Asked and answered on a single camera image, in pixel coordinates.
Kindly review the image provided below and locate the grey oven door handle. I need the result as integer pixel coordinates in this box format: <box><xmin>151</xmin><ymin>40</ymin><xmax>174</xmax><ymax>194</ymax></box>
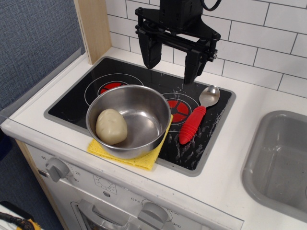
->
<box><xmin>78</xmin><ymin>199</ymin><xmax>142</xmax><ymax>230</ymax></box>

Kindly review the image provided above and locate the grey plastic sink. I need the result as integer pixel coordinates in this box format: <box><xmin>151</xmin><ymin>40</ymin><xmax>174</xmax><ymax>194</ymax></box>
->
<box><xmin>242</xmin><ymin>111</ymin><xmax>307</xmax><ymax>222</ymax></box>

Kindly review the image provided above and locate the wooden side post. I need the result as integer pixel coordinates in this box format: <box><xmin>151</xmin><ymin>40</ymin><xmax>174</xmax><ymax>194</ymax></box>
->
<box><xmin>74</xmin><ymin>0</ymin><xmax>112</xmax><ymax>65</ymax></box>

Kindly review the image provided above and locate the grey oven knob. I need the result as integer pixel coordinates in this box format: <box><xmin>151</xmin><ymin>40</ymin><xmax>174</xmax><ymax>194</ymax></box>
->
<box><xmin>46</xmin><ymin>158</ymin><xmax>70</xmax><ymax>182</ymax></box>
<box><xmin>138</xmin><ymin>202</ymin><xmax>168</xmax><ymax>230</ymax></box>

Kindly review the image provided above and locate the yellow sponge cloth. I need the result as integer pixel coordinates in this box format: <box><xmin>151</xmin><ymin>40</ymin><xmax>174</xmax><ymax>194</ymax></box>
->
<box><xmin>87</xmin><ymin>115</ymin><xmax>173</xmax><ymax>171</ymax></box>

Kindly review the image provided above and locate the stainless steel pot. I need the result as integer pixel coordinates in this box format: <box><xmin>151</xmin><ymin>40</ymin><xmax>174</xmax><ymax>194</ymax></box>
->
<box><xmin>86</xmin><ymin>85</ymin><xmax>171</xmax><ymax>159</ymax></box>

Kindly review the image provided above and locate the beige potato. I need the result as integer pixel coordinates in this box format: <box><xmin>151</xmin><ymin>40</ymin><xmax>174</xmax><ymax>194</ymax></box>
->
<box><xmin>95</xmin><ymin>109</ymin><xmax>128</xmax><ymax>145</ymax></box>

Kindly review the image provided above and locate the grey right oven knob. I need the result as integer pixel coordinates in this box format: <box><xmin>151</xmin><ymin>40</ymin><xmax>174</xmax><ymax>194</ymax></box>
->
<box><xmin>138</xmin><ymin>202</ymin><xmax>168</xmax><ymax>230</ymax></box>

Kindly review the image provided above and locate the black toy stovetop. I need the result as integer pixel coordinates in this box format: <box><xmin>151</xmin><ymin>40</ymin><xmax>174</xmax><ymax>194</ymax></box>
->
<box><xmin>44</xmin><ymin>57</ymin><xmax>236</xmax><ymax>177</ymax></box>

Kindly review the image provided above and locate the red handled metal spoon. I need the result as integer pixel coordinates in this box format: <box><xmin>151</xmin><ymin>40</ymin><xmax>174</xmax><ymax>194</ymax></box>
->
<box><xmin>178</xmin><ymin>85</ymin><xmax>220</xmax><ymax>145</ymax></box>

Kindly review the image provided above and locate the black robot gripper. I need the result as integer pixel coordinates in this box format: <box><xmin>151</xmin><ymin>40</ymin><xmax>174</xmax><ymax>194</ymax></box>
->
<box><xmin>135</xmin><ymin>0</ymin><xmax>221</xmax><ymax>84</ymax></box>

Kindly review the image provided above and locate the yellow black object bottom left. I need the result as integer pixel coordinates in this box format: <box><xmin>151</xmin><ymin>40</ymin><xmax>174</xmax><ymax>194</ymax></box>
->
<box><xmin>0</xmin><ymin>212</ymin><xmax>41</xmax><ymax>230</ymax></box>

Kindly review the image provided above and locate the grey left oven knob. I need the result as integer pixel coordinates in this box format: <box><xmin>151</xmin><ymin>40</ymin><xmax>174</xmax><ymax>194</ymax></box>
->
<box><xmin>46</xmin><ymin>158</ymin><xmax>70</xmax><ymax>182</ymax></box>

